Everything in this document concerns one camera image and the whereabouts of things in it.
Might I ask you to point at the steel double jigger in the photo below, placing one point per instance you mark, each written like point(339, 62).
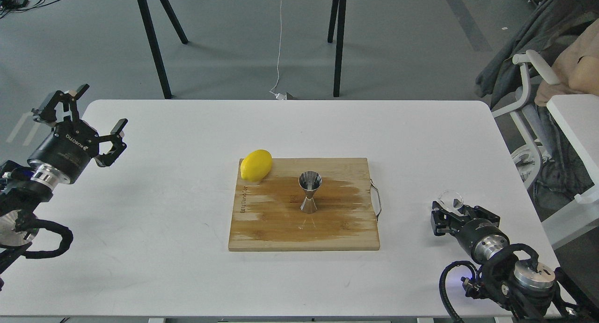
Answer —
point(309, 181)

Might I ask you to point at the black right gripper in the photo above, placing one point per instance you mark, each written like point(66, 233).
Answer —
point(480, 238)

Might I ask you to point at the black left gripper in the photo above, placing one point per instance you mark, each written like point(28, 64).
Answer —
point(65, 152)

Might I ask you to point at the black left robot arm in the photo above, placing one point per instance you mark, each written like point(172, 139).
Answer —
point(23, 188)

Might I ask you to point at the black metal table frame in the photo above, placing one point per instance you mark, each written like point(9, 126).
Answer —
point(251, 29)

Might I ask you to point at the white office chair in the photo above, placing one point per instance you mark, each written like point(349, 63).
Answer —
point(523, 113)

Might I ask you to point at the wooden cutting board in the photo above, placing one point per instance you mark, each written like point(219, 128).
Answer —
point(267, 215)

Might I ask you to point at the yellow lemon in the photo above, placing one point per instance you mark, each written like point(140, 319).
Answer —
point(256, 165)

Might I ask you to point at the small clear glass cup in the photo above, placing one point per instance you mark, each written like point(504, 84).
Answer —
point(451, 201)

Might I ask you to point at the dark grey jacket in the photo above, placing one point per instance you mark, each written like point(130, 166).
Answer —
point(553, 23)

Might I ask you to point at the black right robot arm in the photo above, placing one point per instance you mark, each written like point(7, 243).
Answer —
point(509, 274)

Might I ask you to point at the person in brown shirt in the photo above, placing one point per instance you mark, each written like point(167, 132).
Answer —
point(576, 68)

